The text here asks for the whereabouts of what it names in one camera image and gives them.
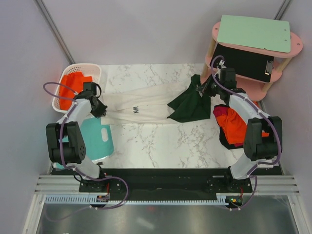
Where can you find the white plastic laundry basket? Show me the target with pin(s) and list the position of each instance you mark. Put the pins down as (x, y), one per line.
(74, 76)

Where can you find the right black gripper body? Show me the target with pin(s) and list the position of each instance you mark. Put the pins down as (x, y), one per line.
(212, 87)

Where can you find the magenta t shirt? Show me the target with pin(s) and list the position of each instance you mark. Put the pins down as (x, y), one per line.
(221, 112)

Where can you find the black clipboard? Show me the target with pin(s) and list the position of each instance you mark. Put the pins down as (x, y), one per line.
(247, 64)

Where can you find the aluminium frame rail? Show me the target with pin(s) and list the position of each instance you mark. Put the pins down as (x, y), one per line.
(209, 185)

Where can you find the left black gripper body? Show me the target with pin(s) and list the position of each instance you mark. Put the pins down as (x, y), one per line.
(99, 110)

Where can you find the pink two-tier shelf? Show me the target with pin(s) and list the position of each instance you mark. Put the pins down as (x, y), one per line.
(256, 90)

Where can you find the dark green t shirt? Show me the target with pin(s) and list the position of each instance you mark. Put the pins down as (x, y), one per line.
(191, 105)

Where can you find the mint green board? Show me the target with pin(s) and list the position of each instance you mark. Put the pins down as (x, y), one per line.
(268, 34)

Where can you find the orange t shirt pile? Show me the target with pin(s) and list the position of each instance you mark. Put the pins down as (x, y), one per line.
(234, 127)

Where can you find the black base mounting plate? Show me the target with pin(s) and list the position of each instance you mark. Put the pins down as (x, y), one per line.
(115, 173)

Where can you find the teal cutting board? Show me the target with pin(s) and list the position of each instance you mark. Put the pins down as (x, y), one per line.
(97, 138)

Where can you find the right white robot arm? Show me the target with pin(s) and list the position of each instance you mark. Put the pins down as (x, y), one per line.
(263, 138)

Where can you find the white slotted cable duct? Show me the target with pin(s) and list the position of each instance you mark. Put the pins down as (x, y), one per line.
(96, 200)

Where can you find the black t shirt right pile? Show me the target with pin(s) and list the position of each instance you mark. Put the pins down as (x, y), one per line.
(225, 143)

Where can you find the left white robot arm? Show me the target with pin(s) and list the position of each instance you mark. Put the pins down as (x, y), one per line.
(64, 138)

